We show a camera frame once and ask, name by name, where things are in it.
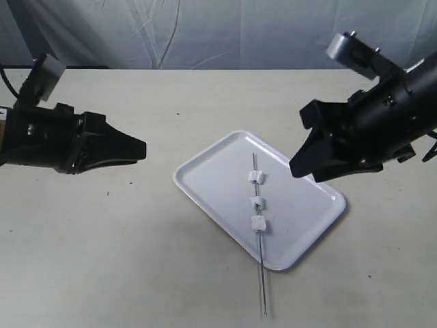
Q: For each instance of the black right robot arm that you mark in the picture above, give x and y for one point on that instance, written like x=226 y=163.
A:
x=420 y=79

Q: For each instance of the thin metal skewer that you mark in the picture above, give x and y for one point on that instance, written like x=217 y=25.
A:
x=261 y=258

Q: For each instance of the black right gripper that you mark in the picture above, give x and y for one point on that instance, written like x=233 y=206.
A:
x=349 y=138

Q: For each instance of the white marshmallow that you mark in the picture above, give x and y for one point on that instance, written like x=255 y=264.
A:
x=256 y=177
x=258 y=223
x=257 y=202

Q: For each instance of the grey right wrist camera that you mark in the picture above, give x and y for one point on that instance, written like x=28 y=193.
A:
x=349 y=51

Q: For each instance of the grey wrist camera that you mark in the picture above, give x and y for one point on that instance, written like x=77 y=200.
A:
x=41 y=81
x=349 y=51

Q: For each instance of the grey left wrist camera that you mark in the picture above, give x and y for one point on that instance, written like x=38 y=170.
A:
x=41 y=81

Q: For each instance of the white rectangular plastic tray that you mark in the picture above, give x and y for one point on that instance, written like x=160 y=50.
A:
x=298 y=210

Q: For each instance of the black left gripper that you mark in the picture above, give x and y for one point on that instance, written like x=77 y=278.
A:
x=67 y=142

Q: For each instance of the white wrinkled backdrop curtain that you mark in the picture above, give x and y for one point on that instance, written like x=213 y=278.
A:
x=210 y=35

